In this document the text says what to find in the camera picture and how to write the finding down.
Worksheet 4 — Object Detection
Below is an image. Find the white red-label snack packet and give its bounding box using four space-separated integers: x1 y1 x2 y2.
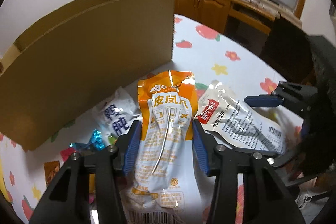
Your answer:
194 80 288 156

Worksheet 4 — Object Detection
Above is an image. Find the small brown snack packet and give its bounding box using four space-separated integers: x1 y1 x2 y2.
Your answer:
44 161 62 188

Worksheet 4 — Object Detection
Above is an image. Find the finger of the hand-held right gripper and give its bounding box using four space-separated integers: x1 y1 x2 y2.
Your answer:
266 119 310 168
244 80 319 119

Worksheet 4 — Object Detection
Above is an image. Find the wooden cabinet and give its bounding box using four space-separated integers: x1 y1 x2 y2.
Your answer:
139 0 302 56

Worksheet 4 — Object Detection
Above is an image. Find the fruit print bed sheet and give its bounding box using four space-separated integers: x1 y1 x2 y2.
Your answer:
0 14 315 224

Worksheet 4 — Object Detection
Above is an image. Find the blue candy wrapper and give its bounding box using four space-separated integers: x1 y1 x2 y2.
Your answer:
69 129 107 152

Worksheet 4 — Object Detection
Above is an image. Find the white blue snack packet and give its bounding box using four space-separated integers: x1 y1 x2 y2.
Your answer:
94 87 143 147

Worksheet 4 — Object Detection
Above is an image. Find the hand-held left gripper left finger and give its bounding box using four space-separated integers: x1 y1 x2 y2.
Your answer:
28 120 143 224

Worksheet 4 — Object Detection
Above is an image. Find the cardboard box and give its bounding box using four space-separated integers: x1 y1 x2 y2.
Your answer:
0 0 176 152

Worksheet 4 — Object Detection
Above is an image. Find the person's right forearm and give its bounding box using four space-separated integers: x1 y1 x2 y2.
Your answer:
298 98 336 180

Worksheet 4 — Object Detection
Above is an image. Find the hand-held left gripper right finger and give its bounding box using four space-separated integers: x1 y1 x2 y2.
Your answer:
192 119 306 224

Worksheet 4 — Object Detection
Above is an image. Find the orange snack packet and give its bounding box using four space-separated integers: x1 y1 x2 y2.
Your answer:
126 70 202 224

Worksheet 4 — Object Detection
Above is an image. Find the dark chair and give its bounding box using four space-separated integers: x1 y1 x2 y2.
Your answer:
259 13 315 83

